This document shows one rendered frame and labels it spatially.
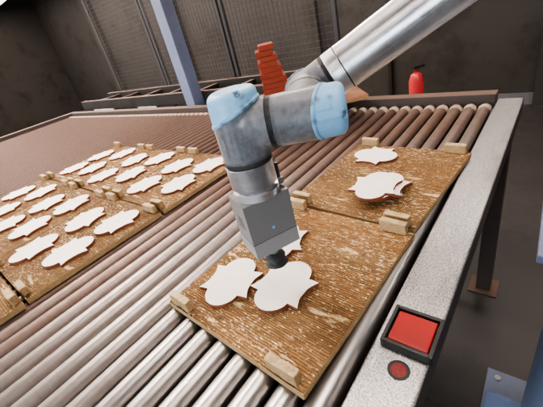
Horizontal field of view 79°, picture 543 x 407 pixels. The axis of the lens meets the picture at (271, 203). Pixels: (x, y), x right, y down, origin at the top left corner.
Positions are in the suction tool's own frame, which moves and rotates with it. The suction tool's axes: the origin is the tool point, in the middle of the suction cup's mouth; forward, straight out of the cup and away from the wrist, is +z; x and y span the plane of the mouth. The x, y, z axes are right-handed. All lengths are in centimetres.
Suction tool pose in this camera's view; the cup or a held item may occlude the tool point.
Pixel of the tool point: (276, 261)
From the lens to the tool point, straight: 62.4
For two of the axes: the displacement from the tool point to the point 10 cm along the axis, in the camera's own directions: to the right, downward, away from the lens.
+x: 4.6, 3.5, -8.2
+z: 2.2, 8.5, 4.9
